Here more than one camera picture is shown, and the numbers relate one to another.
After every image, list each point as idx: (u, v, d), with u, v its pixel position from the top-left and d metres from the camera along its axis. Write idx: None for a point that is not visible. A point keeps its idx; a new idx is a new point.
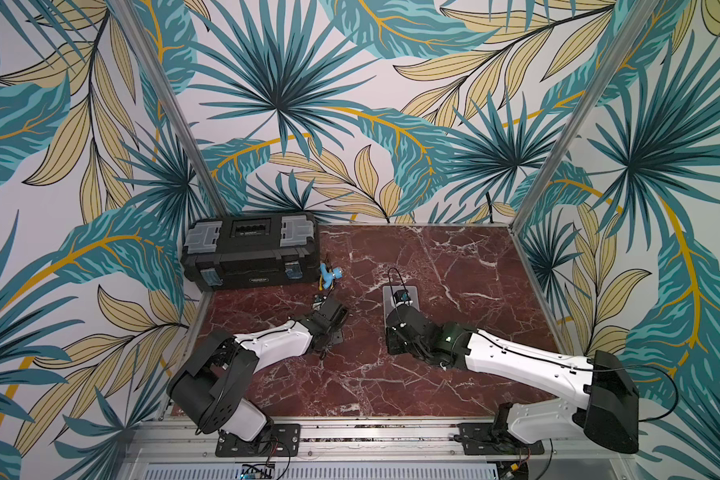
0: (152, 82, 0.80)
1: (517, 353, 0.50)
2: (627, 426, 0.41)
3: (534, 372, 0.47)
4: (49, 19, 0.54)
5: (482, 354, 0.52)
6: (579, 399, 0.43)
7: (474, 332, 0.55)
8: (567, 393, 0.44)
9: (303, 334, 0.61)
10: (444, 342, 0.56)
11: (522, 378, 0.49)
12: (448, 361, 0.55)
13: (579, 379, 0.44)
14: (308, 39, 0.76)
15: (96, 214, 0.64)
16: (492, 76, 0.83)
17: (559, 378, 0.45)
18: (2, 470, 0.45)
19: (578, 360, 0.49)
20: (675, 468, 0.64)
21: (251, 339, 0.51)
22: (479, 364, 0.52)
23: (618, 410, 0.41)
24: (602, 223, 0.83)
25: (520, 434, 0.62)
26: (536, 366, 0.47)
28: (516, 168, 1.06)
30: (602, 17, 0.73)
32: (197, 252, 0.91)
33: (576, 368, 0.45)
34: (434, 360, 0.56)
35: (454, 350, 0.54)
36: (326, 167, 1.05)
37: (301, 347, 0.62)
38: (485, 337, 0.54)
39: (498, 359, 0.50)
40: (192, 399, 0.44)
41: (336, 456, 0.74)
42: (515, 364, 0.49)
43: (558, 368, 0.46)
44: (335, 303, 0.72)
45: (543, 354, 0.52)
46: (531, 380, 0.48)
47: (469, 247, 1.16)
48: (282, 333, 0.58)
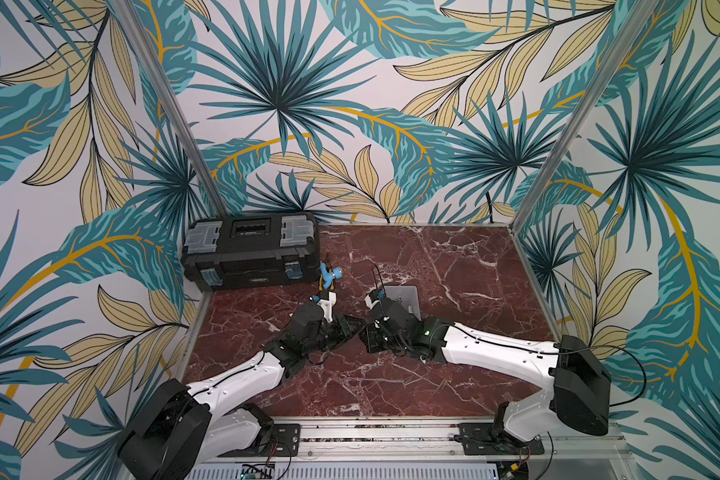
0: (152, 82, 0.80)
1: (490, 343, 0.52)
2: (590, 405, 0.42)
3: (505, 358, 0.49)
4: (49, 18, 0.53)
5: (457, 346, 0.54)
6: (545, 382, 0.45)
7: (451, 324, 0.58)
8: (535, 377, 0.46)
9: (273, 367, 0.58)
10: (423, 336, 0.58)
11: (495, 366, 0.50)
12: (427, 355, 0.57)
13: (545, 363, 0.45)
14: (308, 39, 0.76)
15: (96, 214, 0.64)
16: (491, 77, 0.83)
17: (528, 364, 0.47)
18: (2, 471, 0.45)
19: (545, 344, 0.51)
20: (675, 468, 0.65)
21: (207, 388, 0.47)
22: (455, 354, 0.54)
23: (583, 390, 0.43)
24: (602, 223, 0.83)
25: (513, 428, 0.62)
26: (507, 354, 0.49)
28: (517, 168, 1.06)
30: (602, 17, 0.73)
32: (197, 252, 0.91)
33: (543, 353, 0.47)
34: (414, 353, 0.58)
35: (432, 343, 0.56)
36: (326, 167, 1.05)
37: (273, 382, 0.59)
38: (460, 328, 0.56)
39: (472, 349, 0.52)
40: (141, 458, 0.41)
41: (336, 457, 0.74)
42: (487, 353, 0.51)
43: (526, 354, 0.48)
44: (305, 319, 0.63)
45: (511, 341, 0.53)
46: (503, 368, 0.50)
47: (469, 247, 1.16)
48: (247, 372, 0.54)
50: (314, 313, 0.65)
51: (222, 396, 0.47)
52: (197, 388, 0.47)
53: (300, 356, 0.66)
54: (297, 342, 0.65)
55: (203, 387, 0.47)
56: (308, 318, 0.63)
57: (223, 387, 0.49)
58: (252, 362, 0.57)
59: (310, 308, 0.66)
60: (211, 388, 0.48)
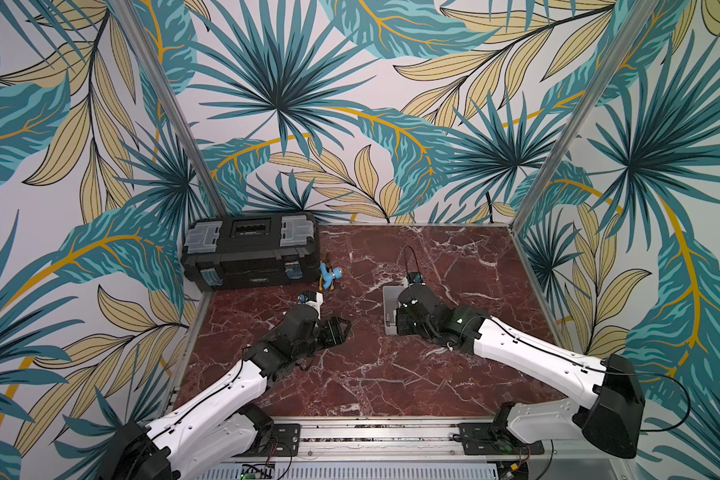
0: (152, 82, 0.80)
1: (528, 345, 0.49)
2: (629, 431, 0.41)
3: (546, 365, 0.46)
4: (49, 19, 0.54)
5: (492, 340, 0.51)
6: (587, 398, 0.42)
7: (487, 317, 0.55)
8: (574, 390, 0.44)
9: (251, 380, 0.53)
10: (455, 323, 0.55)
11: (531, 370, 0.48)
12: (455, 343, 0.54)
13: (589, 378, 0.43)
14: (308, 39, 0.76)
15: (96, 214, 0.64)
16: (492, 77, 0.83)
17: (570, 376, 0.44)
18: (2, 471, 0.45)
19: (591, 359, 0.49)
20: (674, 468, 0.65)
21: (169, 427, 0.44)
22: (487, 349, 0.52)
23: (626, 414, 0.40)
24: (602, 223, 0.83)
25: (518, 431, 0.62)
26: (548, 361, 0.46)
28: (517, 168, 1.06)
30: (602, 17, 0.73)
32: (197, 252, 0.91)
33: (588, 368, 0.44)
34: (441, 340, 0.56)
35: (464, 332, 0.53)
36: (326, 167, 1.05)
37: (257, 393, 0.55)
38: (498, 325, 0.53)
39: (508, 347, 0.50)
40: None
41: (336, 457, 0.74)
42: (527, 355, 0.48)
43: (569, 365, 0.45)
44: (299, 317, 0.60)
45: (556, 349, 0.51)
46: (539, 374, 0.47)
47: (469, 247, 1.16)
48: (219, 395, 0.49)
50: (309, 312, 0.63)
51: (188, 431, 0.44)
52: (157, 430, 0.43)
53: (289, 360, 0.60)
54: (288, 344, 0.61)
55: (164, 427, 0.43)
56: (303, 317, 0.60)
57: (189, 420, 0.45)
58: (225, 381, 0.51)
59: (307, 308, 0.64)
60: (174, 426, 0.44)
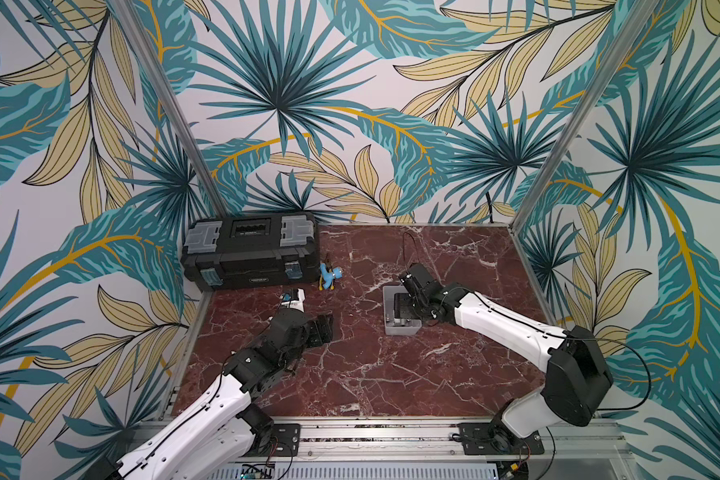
0: (152, 82, 0.80)
1: (501, 314, 0.54)
2: (577, 390, 0.43)
3: (512, 330, 0.51)
4: (49, 18, 0.53)
5: (468, 309, 0.57)
6: (542, 361, 0.46)
7: (471, 291, 0.60)
8: (533, 354, 0.48)
9: (228, 400, 0.49)
10: (440, 293, 0.62)
11: (501, 338, 0.53)
12: (440, 313, 0.60)
13: (547, 342, 0.47)
14: (308, 39, 0.76)
15: (96, 214, 0.64)
16: (492, 77, 0.83)
17: (529, 339, 0.48)
18: (2, 471, 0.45)
19: (554, 327, 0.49)
20: (674, 468, 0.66)
21: (144, 460, 0.42)
22: (466, 317, 0.57)
23: (576, 375, 0.43)
24: (602, 223, 0.83)
25: (511, 422, 0.63)
26: (514, 327, 0.51)
28: (517, 168, 1.06)
30: (602, 17, 0.73)
32: (197, 252, 0.91)
33: (548, 333, 0.48)
34: (428, 309, 0.63)
35: (446, 301, 0.60)
36: (326, 167, 1.05)
37: (241, 406, 0.52)
38: (478, 297, 0.58)
39: (482, 315, 0.55)
40: None
41: (336, 456, 0.74)
42: (497, 322, 0.53)
43: (531, 331, 0.49)
44: (286, 323, 0.56)
45: (524, 317, 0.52)
46: (508, 342, 0.52)
47: (469, 247, 1.16)
48: (195, 419, 0.47)
50: (297, 318, 0.59)
51: (161, 464, 0.42)
52: (130, 466, 0.41)
53: (277, 367, 0.57)
54: (274, 350, 0.57)
55: (137, 461, 0.42)
56: (290, 324, 0.57)
57: (163, 451, 0.43)
58: (202, 402, 0.48)
59: (295, 314, 0.60)
60: (148, 459, 0.42)
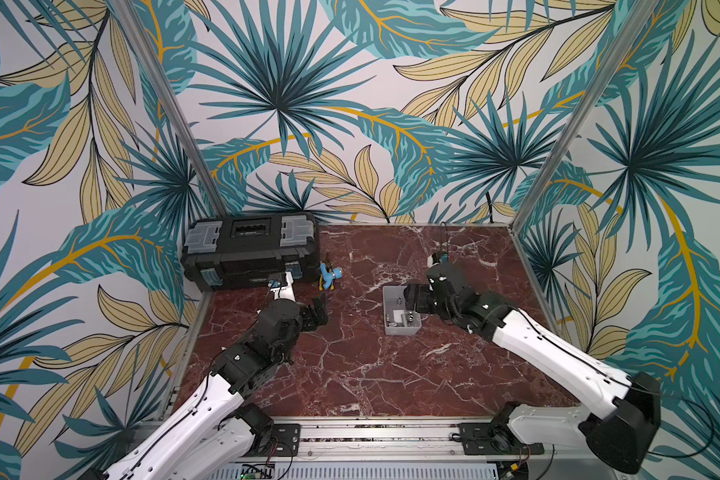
0: (152, 82, 0.80)
1: (553, 344, 0.48)
2: (639, 446, 0.38)
3: (566, 366, 0.45)
4: (49, 18, 0.53)
5: (514, 333, 0.50)
6: (602, 410, 0.42)
7: (514, 308, 0.53)
8: (591, 399, 0.43)
9: (217, 402, 0.47)
10: (480, 306, 0.55)
11: (547, 369, 0.47)
12: (477, 327, 0.53)
13: (611, 389, 0.42)
14: (308, 38, 0.76)
15: (96, 214, 0.64)
16: (492, 76, 0.83)
17: (589, 382, 0.43)
18: (2, 471, 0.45)
19: (618, 371, 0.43)
20: (676, 469, 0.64)
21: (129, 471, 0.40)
22: (508, 340, 0.50)
23: (642, 432, 0.38)
24: (602, 223, 0.83)
25: (515, 427, 0.63)
26: (570, 363, 0.45)
28: (517, 168, 1.06)
30: (602, 17, 0.73)
32: (197, 252, 0.91)
33: (612, 378, 0.43)
34: (461, 323, 0.57)
35: (488, 318, 0.52)
36: (326, 167, 1.05)
37: (229, 406, 0.49)
38: (524, 317, 0.52)
39: (531, 343, 0.48)
40: None
41: (336, 456, 0.74)
42: (549, 354, 0.47)
43: (591, 371, 0.44)
44: (275, 317, 0.52)
45: (581, 352, 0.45)
46: (555, 375, 0.47)
47: (469, 247, 1.16)
48: (182, 425, 0.44)
50: (287, 310, 0.54)
51: (148, 473, 0.41)
52: (114, 478, 0.40)
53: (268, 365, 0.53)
54: (264, 346, 0.53)
55: (122, 473, 0.40)
56: (279, 317, 0.52)
57: (149, 461, 0.41)
58: (190, 406, 0.46)
59: (284, 306, 0.55)
60: (134, 469, 0.41)
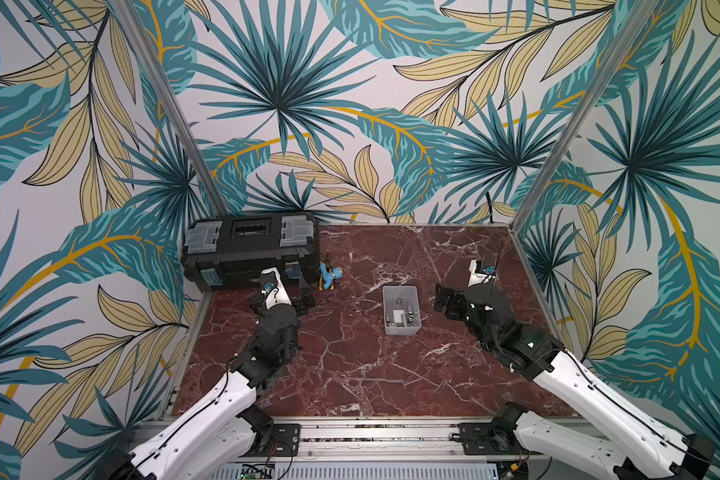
0: (152, 82, 0.80)
1: (604, 394, 0.45)
2: None
3: (620, 422, 0.43)
4: (49, 18, 0.53)
5: (565, 380, 0.47)
6: (657, 472, 0.40)
7: (561, 349, 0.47)
8: (644, 459, 0.41)
9: (237, 394, 0.51)
10: (522, 343, 0.51)
11: (594, 420, 0.45)
12: (519, 366, 0.50)
13: (668, 453, 0.40)
14: (308, 38, 0.76)
15: (96, 214, 0.64)
16: (492, 76, 0.83)
17: (646, 443, 0.41)
18: (2, 471, 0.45)
19: (674, 432, 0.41)
20: None
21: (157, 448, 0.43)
22: (554, 382, 0.47)
23: None
24: (603, 223, 0.82)
25: (524, 437, 0.62)
26: (625, 419, 0.43)
28: (517, 168, 1.06)
30: (602, 17, 0.73)
32: (197, 252, 0.91)
33: (668, 441, 0.41)
34: (502, 358, 0.51)
35: (535, 360, 0.49)
36: (326, 167, 1.05)
37: (246, 401, 0.54)
38: (572, 360, 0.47)
39: (581, 392, 0.46)
40: None
41: (336, 456, 0.74)
42: (602, 407, 0.44)
43: (647, 432, 0.42)
44: (275, 326, 0.55)
45: (634, 406, 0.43)
46: (603, 426, 0.44)
47: (469, 247, 1.16)
48: (205, 412, 0.48)
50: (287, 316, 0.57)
51: (174, 454, 0.43)
52: (143, 456, 0.42)
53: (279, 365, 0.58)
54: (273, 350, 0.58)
55: (150, 452, 0.42)
56: (279, 326, 0.55)
57: (174, 442, 0.44)
58: (211, 396, 0.50)
59: (282, 313, 0.57)
60: (160, 450, 0.42)
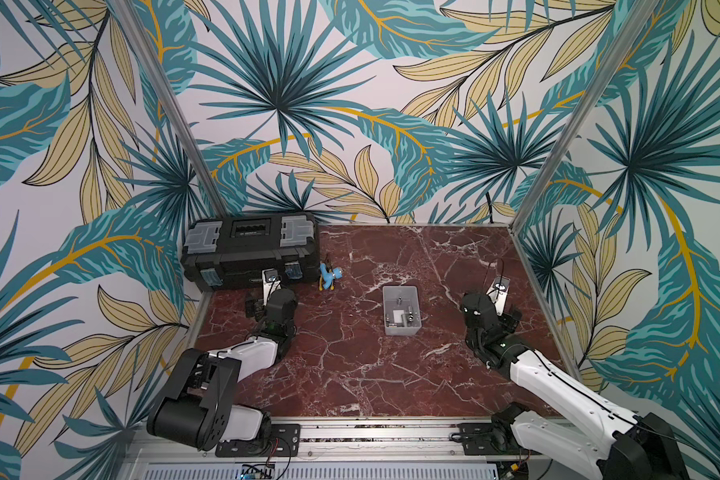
0: (152, 82, 0.80)
1: (561, 380, 0.52)
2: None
3: (571, 400, 0.49)
4: (49, 19, 0.54)
5: (526, 367, 0.55)
6: (603, 443, 0.43)
7: (531, 349, 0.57)
8: (594, 431, 0.45)
9: (269, 343, 0.64)
10: (499, 346, 0.61)
11: (558, 405, 0.50)
12: (495, 366, 0.60)
13: (613, 424, 0.44)
14: (308, 39, 0.76)
15: (96, 214, 0.64)
16: (492, 76, 0.83)
17: (592, 415, 0.46)
18: (2, 471, 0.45)
19: (625, 410, 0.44)
20: None
21: (225, 350, 0.53)
22: (521, 375, 0.56)
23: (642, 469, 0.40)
24: (602, 223, 0.83)
25: (519, 434, 0.63)
26: (576, 398, 0.48)
28: (517, 168, 1.06)
30: (602, 17, 0.73)
32: (197, 252, 0.91)
33: (616, 414, 0.45)
34: (483, 355, 0.62)
35: (504, 355, 0.59)
36: (326, 167, 1.05)
37: (272, 356, 0.65)
38: (539, 357, 0.57)
39: (540, 377, 0.53)
40: (183, 420, 0.42)
41: (336, 457, 0.74)
42: (555, 388, 0.51)
43: (596, 407, 0.47)
44: (280, 302, 0.69)
45: (589, 390, 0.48)
46: (566, 412, 0.49)
47: (469, 247, 1.16)
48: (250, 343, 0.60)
50: (287, 295, 0.71)
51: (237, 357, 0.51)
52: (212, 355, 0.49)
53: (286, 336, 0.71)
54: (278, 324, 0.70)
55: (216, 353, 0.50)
56: (283, 301, 0.70)
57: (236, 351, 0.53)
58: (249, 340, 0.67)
59: (282, 293, 0.71)
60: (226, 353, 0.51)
